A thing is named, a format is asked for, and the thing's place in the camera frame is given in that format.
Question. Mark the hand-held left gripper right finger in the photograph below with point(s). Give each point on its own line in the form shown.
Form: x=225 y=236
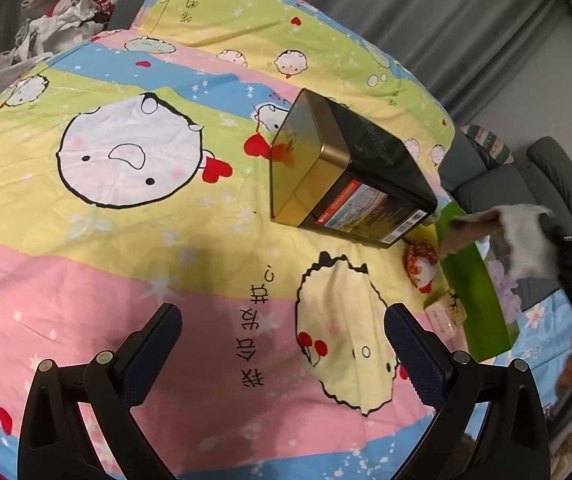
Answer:
x=416 y=355

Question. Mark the black and gold tin box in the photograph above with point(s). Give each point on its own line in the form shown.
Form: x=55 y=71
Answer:
x=366 y=160

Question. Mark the striped pillow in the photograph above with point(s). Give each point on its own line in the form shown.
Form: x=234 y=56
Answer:
x=491 y=142

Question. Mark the white and brown cloth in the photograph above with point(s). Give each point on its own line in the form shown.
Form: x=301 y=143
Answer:
x=526 y=240

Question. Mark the green cardboard box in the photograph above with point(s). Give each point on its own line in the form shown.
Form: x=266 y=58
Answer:
x=471 y=300

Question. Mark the purple floral cloth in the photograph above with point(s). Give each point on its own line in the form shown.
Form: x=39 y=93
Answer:
x=511 y=285

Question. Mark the cream small packet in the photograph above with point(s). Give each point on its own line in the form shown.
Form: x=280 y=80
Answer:
x=446 y=312

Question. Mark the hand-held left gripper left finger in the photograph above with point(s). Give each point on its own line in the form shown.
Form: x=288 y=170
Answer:
x=146 y=355

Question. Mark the pile of clothes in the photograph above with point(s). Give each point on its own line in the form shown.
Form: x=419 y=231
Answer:
x=66 y=5

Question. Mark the grey curtain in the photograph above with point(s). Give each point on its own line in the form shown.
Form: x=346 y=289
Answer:
x=416 y=10

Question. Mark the cartoon printed blanket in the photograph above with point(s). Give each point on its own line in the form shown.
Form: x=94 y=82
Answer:
x=166 y=240

